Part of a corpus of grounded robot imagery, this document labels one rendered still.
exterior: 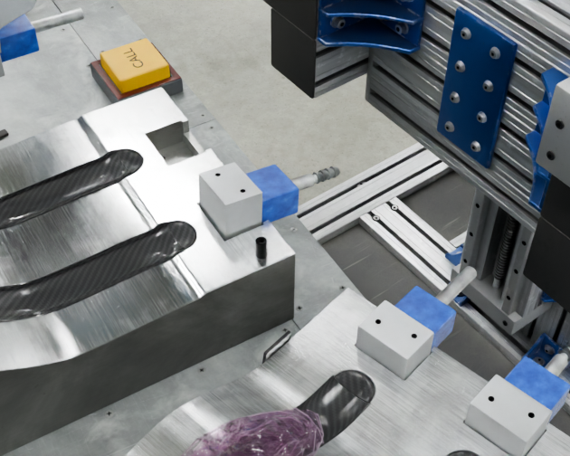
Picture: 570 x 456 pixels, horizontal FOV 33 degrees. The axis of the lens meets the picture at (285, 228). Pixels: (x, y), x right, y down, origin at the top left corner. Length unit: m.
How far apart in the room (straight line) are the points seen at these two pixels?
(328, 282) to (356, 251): 0.83
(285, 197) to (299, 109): 1.51
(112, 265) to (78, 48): 0.44
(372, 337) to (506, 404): 0.12
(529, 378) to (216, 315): 0.26
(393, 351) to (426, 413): 0.05
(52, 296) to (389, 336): 0.28
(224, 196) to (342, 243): 0.95
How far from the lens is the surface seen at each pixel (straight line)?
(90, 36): 1.21
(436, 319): 0.79
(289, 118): 2.30
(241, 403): 0.73
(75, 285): 0.81
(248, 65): 2.47
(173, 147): 0.94
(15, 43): 0.98
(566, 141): 0.85
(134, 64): 1.09
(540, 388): 0.77
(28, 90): 1.14
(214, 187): 0.81
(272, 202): 0.82
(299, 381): 0.76
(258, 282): 0.80
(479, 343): 1.62
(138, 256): 0.82
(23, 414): 0.79
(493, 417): 0.73
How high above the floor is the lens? 1.49
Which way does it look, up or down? 47 degrees down
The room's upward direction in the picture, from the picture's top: 1 degrees clockwise
